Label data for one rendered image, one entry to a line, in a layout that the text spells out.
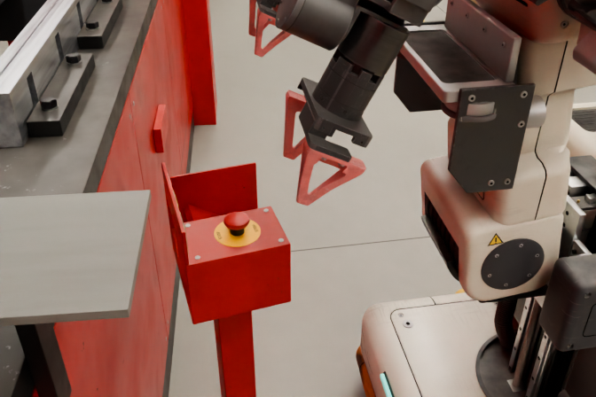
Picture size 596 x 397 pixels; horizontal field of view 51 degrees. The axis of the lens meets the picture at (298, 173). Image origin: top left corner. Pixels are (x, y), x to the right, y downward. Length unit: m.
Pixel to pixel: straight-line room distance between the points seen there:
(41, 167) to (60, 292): 0.46
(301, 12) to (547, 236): 0.60
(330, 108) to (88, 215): 0.27
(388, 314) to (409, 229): 0.78
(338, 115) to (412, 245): 1.61
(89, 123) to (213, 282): 0.37
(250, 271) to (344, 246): 1.25
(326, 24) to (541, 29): 0.32
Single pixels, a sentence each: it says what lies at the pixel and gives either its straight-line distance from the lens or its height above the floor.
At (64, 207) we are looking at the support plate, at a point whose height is 1.00.
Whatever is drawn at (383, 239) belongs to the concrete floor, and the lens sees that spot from 2.23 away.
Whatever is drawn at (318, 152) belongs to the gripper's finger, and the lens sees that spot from 0.61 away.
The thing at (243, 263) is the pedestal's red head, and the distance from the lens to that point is 0.94.
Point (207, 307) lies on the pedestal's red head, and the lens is 0.98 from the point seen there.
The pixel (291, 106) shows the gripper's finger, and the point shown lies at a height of 1.06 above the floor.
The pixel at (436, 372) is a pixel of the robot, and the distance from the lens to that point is 1.45.
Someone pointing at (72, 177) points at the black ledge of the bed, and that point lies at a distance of 0.98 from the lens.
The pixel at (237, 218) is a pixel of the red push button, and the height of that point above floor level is 0.81.
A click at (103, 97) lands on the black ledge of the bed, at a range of 1.22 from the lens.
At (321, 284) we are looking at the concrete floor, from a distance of 2.03.
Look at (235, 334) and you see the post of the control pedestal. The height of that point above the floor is 0.54.
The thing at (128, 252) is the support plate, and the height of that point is 1.00.
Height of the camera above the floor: 1.37
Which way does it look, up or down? 32 degrees down
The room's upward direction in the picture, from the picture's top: straight up
